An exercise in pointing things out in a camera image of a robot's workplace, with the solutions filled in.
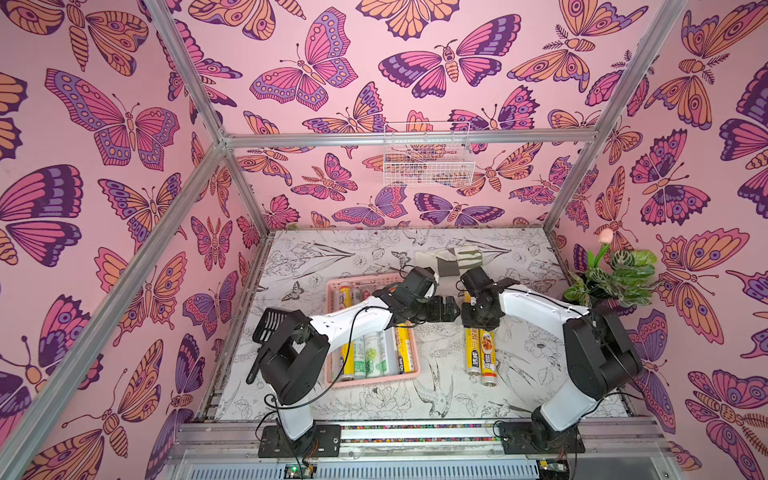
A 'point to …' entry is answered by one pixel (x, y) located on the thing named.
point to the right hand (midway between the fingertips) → (465, 323)
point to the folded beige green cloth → (447, 262)
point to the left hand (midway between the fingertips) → (452, 312)
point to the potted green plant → (613, 278)
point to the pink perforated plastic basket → (363, 287)
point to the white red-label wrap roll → (392, 360)
